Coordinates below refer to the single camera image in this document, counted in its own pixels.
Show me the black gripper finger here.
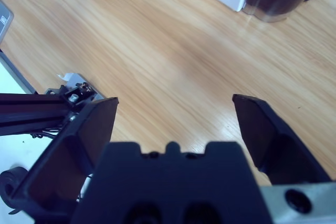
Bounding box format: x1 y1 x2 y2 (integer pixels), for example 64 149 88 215
9 97 119 224
232 94 331 186

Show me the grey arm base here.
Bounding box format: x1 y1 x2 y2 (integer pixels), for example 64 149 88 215
0 0 15 44

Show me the black coiled cable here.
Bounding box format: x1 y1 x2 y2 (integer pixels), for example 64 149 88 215
0 166 28 216

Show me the dark camera post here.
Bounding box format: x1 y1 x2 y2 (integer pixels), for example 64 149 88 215
0 87 106 137

